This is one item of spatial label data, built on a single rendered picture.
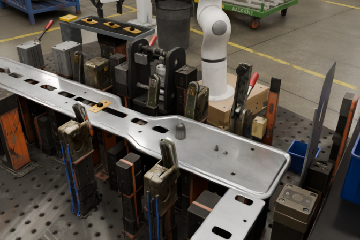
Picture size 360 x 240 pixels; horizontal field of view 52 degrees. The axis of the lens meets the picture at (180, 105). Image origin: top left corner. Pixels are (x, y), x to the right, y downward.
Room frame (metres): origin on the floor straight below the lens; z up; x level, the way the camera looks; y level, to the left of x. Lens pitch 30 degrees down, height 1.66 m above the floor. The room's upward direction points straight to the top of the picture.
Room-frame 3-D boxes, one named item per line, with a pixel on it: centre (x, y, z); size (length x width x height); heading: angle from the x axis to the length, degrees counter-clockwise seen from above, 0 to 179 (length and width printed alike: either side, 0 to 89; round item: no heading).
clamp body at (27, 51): (1.59, 0.69, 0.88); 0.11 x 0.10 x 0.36; 147
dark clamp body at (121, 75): (1.32, 0.20, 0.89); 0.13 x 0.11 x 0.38; 147
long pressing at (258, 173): (1.14, 0.30, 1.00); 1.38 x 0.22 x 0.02; 57
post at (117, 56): (1.36, 0.25, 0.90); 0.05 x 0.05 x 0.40; 57
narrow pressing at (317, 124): (0.73, -0.32, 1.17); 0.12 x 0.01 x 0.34; 147
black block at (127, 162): (0.84, 0.15, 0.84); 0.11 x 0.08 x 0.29; 147
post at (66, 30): (1.68, 0.51, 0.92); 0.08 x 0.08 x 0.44; 57
